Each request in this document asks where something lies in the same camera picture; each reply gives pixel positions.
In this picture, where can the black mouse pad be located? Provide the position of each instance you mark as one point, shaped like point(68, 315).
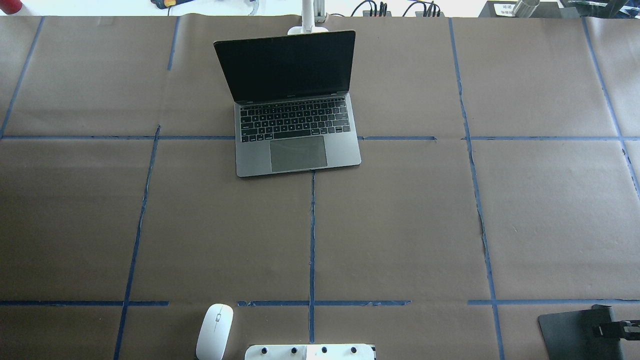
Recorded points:
point(570, 335)

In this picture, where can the grey laptop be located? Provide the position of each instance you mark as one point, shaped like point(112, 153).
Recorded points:
point(292, 105)

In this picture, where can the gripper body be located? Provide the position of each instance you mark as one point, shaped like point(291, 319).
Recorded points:
point(616, 330)

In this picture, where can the red cylinder bottle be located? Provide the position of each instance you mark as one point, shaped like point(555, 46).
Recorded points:
point(10, 7)

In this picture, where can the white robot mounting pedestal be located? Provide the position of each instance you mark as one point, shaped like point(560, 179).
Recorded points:
point(331, 351)

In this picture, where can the metal cup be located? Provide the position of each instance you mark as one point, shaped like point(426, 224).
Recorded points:
point(524, 8)

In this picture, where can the white computer mouse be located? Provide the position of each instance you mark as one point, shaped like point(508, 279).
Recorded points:
point(214, 332)

